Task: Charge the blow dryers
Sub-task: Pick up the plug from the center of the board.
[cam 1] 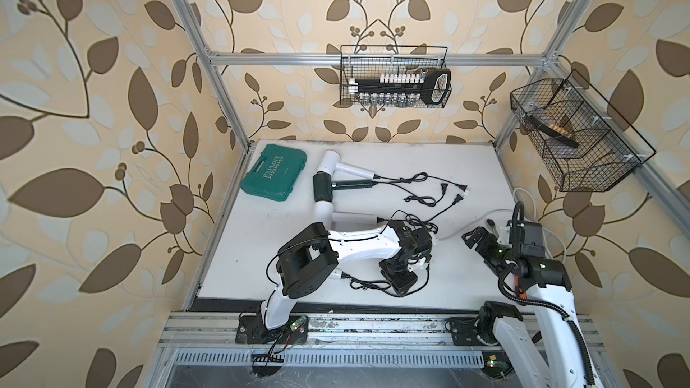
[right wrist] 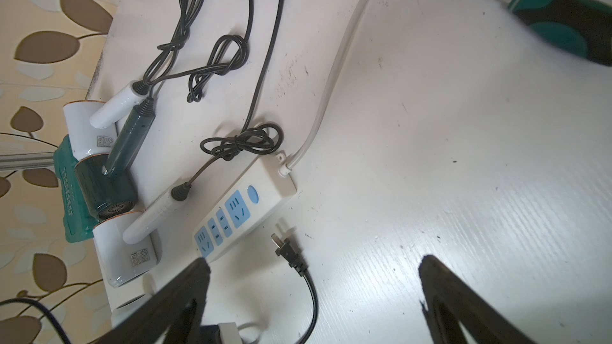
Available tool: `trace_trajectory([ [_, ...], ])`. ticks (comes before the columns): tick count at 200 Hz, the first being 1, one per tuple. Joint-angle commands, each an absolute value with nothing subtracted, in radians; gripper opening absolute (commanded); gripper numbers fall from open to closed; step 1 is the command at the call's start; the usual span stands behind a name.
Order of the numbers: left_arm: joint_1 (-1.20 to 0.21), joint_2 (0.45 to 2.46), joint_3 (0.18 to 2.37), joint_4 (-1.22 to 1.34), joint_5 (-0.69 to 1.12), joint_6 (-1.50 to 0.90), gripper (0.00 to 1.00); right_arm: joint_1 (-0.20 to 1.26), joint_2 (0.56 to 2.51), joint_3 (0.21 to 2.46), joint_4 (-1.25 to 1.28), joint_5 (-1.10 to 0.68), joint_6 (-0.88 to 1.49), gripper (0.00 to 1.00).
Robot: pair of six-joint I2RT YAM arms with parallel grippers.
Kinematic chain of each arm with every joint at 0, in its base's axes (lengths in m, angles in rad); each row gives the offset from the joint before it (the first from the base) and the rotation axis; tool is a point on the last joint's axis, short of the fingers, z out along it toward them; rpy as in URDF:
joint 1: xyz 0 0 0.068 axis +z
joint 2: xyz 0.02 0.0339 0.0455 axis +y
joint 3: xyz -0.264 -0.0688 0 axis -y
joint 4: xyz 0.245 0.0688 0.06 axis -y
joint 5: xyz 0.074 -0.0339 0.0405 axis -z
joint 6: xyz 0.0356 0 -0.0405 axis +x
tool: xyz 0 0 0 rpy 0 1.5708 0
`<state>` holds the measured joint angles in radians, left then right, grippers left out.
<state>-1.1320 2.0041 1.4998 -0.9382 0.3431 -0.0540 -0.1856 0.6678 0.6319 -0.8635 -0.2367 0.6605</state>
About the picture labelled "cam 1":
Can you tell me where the black dryer power cord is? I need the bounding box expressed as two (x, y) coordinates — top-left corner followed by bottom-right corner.
(387, 193), (465, 233)

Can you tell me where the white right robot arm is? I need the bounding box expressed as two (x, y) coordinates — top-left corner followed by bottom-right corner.
(447, 202), (600, 387)

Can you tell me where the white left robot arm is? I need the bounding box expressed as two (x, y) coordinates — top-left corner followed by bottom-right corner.
(235, 220), (436, 346)

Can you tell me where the white hair dryer middle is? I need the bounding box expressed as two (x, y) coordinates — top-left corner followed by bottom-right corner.
(314, 200), (382, 229)

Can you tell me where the white hair dryer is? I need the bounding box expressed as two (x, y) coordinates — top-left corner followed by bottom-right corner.
(314, 200), (382, 229)
(316, 150), (376, 181)

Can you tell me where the white hair dryer far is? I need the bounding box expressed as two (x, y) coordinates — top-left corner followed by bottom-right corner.
(316, 150), (376, 181)

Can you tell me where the black brush in basket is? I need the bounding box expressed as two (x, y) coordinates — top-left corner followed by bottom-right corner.
(528, 115), (580, 148)

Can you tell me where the green plastic tool case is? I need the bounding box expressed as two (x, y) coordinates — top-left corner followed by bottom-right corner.
(240, 144), (307, 202)

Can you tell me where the black white socket set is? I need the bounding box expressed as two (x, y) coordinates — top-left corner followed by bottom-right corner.
(344, 68), (452, 108)

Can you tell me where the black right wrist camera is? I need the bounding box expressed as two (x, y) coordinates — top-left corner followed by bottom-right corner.
(509, 201), (546, 258)

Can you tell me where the black near dryer cord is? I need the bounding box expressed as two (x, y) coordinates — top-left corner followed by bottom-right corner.
(340, 269), (431, 298)

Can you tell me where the black green dryer cord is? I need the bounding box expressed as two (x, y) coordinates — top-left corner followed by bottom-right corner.
(371, 179), (451, 208)

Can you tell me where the black wire basket right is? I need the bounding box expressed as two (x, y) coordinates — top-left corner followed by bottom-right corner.
(510, 69), (657, 192)

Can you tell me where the black wire basket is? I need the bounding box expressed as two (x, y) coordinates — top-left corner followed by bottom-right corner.
(339, 44), (452, 109)
(510, 69), (657, 192)

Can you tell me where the black wire basket back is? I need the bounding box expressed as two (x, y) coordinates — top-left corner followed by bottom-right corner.
(339, 44), (452, 109)

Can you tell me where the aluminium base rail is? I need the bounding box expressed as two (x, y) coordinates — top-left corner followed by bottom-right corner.
(156, 313), (518, 372)

